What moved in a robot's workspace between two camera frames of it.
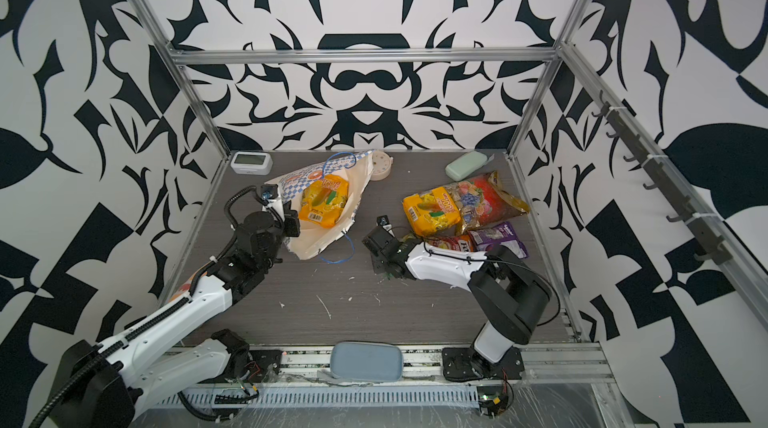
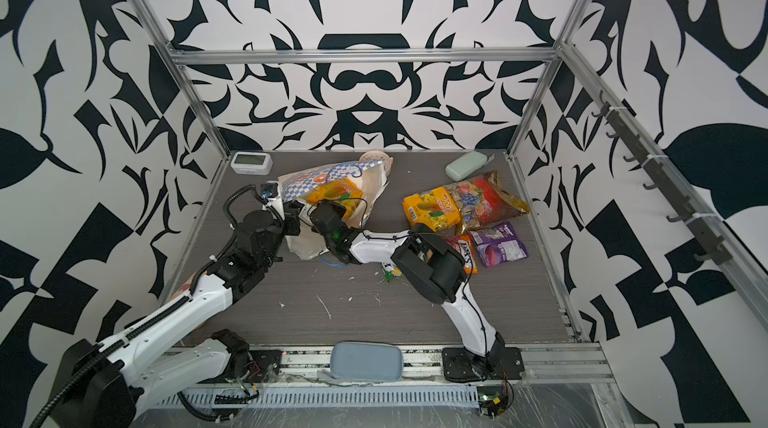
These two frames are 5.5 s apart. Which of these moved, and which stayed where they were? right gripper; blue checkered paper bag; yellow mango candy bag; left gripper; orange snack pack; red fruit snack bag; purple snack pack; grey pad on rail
Moved: blue checkered paper bag; right gripper
Stayed: grey pad on rail; orange snack pack; yellow mango candy bag; purple snack pack; left gripper; red fruit snack bag
